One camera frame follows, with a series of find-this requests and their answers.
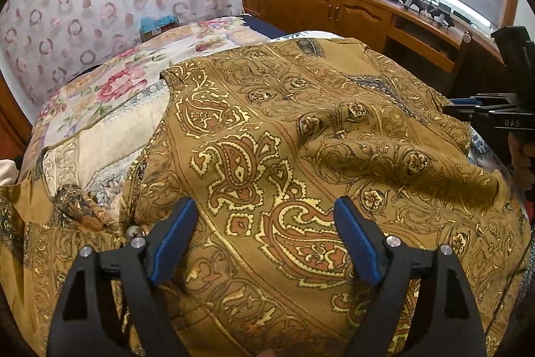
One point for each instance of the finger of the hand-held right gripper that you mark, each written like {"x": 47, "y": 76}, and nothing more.
{"x": 464, "y": 112}
{"x": 464, "y": 102}

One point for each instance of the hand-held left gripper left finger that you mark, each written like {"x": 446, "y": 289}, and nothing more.
{"x": 177, "y": 229}

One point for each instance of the navy blue sheet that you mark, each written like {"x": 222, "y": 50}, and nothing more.
{"x": 263, "y": 26}

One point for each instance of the wooden cabinet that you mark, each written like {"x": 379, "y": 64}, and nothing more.
{"x": 317, "y": 7}

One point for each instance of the wooden door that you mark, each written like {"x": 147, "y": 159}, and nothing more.
{"x": 10, "y": 122}

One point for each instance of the pink pillow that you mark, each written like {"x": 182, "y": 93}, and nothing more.
{"x": 8, "y": 173}

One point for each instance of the blue floral white blanket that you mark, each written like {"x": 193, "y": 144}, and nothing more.
{"x": 480, "y": 148}

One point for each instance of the teal box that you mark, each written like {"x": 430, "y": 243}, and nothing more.
{"x": 158, "y": 26}

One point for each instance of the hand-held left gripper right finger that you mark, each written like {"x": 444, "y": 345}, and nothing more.
{"x": 355, "y": 231}

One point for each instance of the brown paisley garment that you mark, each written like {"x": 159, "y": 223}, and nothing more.
{"x": 259, "y": 131}

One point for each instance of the person's right hand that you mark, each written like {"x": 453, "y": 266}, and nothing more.
{"x": 521, "y": 162}

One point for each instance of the pink floral quilt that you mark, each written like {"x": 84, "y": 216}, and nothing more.
{"x": 113, "y": 85}

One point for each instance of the wooden chair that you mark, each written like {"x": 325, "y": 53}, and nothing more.
{"x": 459, "y": 60}

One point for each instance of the black gadgets cluster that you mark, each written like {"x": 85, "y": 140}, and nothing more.
{"x": 422, "y": 3}

